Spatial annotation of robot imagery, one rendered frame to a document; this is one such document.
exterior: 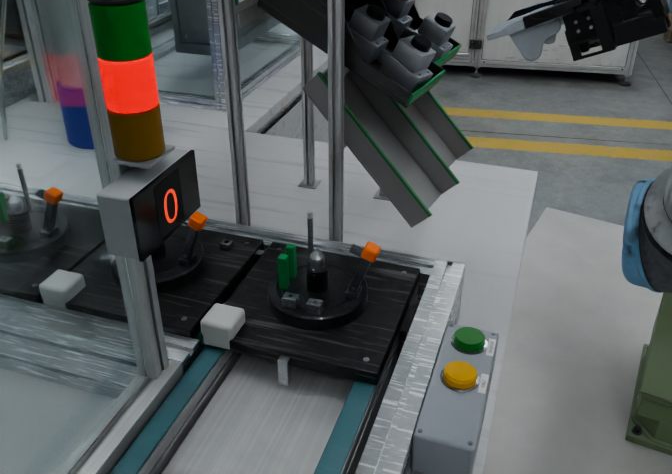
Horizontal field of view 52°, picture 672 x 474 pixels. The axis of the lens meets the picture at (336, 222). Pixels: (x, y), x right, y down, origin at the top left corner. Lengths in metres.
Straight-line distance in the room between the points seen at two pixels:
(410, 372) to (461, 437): 0.12
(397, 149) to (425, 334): 0.37
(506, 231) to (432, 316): 0.44
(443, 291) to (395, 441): 0.29
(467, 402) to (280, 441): 0.22
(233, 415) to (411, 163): 0.53
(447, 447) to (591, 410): 0.28
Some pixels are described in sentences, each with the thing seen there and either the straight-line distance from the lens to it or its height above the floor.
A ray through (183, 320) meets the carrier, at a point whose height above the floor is 0.97.
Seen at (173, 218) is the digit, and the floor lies 1.19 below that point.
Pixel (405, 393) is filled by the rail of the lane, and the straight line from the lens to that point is 0.86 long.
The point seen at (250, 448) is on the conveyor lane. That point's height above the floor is 0.92.
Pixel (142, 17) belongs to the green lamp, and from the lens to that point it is 0.67.
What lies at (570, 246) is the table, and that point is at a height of 0.86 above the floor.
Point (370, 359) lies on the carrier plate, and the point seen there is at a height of 0.97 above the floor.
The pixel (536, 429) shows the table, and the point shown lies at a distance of 0.98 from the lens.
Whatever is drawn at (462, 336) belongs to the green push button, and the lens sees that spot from 0.92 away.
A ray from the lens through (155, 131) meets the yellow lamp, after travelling 0.70.
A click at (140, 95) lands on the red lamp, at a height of 1.33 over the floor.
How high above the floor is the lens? 1.55
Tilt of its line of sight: 30 degrees down
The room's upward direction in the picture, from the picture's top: straight up
